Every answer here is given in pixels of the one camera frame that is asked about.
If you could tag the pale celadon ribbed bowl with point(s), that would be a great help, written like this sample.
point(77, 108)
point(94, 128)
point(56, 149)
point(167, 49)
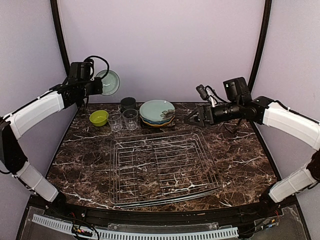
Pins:
point(110, 83)

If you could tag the lime green bowl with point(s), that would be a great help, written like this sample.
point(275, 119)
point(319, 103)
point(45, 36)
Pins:
point(99, 118)

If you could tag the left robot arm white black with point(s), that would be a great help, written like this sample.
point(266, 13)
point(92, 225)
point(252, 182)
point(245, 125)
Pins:
point(80, 83)

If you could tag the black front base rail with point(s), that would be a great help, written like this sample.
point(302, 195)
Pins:
point(247, 217)

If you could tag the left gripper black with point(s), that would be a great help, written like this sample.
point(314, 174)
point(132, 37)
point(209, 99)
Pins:
point(97, 85)

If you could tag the black frame post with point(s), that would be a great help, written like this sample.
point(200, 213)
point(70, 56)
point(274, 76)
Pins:
point(260, 44)
point(59, 35)

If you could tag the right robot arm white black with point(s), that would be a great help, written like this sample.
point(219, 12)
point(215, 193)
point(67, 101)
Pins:
point(268, 112)

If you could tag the left black frame post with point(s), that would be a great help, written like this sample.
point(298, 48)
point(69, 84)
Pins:
point(59, 35)

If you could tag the yellow dotted plate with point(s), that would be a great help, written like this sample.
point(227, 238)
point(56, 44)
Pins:
point(156, 125)

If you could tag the wire dish rack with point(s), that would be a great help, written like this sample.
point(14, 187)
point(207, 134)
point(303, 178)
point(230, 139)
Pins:
point(161, 168)

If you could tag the right black frame post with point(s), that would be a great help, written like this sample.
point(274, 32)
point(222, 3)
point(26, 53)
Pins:
point(260, 44)

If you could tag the light green flower plate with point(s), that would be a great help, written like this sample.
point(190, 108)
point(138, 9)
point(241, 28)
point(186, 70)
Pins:
point(157, 110)

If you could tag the blue dotted plate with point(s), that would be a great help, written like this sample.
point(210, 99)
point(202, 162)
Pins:
point(157, 122)

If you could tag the grey mug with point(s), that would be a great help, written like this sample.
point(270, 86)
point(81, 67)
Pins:
point(127, 103)

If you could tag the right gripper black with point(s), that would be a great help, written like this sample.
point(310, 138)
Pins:
point(204, 114)

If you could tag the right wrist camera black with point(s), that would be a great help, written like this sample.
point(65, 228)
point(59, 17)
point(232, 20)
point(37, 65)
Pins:
point(207, 93)

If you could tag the white slotted cable duct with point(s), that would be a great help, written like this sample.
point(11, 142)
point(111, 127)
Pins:
point(113, 231)

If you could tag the clear glass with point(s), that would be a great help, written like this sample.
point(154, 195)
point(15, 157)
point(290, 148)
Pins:
point(114, 120)
point(130, 117)

